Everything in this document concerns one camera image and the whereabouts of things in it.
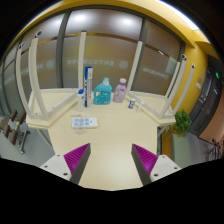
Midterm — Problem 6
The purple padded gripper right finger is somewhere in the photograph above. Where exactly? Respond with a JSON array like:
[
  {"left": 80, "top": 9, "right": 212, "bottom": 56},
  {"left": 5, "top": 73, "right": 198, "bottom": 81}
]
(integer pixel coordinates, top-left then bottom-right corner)
[{"left": 131, "top": 144, "right": 180, "bottom": 186}]

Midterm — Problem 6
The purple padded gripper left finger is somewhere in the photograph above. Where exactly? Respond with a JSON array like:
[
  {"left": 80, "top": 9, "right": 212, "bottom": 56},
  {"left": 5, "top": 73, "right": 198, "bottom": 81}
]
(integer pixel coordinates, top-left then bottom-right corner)
[{"left": 40, "top": 143, "right": 91, "bottom": 184}]

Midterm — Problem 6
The green potted plant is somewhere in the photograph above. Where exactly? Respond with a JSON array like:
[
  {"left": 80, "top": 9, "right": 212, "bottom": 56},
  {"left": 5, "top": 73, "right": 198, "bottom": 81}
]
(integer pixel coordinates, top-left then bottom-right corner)
[{"left": 163, "top": 109, "right": 191, "bottom": 137}]

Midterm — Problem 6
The right upturned white table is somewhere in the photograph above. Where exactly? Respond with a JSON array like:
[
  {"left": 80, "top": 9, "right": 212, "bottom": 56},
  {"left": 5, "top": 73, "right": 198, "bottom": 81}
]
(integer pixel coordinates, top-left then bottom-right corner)
[{"left": 127, "top": 41, "right": 195, "bottom": 125}]

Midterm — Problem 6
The upturned white table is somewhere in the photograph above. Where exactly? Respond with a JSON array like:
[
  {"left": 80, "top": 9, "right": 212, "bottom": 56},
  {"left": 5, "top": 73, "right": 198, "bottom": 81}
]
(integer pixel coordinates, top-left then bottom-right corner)
[
  {"left": 127, "top": 41, "right": 195, "bottom": 125},
  {"left": 15, "top": 30, "right": 88, "bottom": 131}
]

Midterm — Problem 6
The left upturned white table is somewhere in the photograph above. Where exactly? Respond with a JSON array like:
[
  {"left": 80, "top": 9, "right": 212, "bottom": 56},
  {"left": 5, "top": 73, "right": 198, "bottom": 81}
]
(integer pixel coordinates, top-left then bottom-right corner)
[{"left": 15, "top": 30, "right": 88, "bottom": 131}]

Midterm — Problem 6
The small blue white can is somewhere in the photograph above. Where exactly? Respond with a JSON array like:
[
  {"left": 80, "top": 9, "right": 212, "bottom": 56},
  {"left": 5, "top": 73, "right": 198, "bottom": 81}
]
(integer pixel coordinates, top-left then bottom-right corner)
[{"left": 128, "top": 99, "right": 136, "bottom": 109}]

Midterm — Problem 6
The small white blue-capped bottle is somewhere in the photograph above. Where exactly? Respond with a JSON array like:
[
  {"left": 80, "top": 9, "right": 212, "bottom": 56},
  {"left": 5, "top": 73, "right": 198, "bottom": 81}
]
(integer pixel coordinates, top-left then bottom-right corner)
[{"left": 78, "top": 89, "right": 84, "bottom": 112}]

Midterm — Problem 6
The blue detergent bottle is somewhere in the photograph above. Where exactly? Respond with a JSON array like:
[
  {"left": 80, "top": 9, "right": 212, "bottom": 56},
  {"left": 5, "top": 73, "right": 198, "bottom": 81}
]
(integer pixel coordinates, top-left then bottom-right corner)
[{"left": 93, "top": 77, "right": 112, "bottom": 105}]

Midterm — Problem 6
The purple detergent bottle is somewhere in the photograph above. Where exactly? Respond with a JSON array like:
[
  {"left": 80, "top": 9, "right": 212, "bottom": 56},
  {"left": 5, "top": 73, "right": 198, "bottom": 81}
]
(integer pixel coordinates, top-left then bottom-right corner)
[{"left": 113, "top": 78, "right": 126, "bottom": 103}]

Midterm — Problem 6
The tall blue white tube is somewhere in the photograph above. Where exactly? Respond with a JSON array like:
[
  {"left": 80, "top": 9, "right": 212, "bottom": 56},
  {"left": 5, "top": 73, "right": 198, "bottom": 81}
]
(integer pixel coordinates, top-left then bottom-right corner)
[{"left": 84, "top": 66, "right": 93, "bottom": 107}]

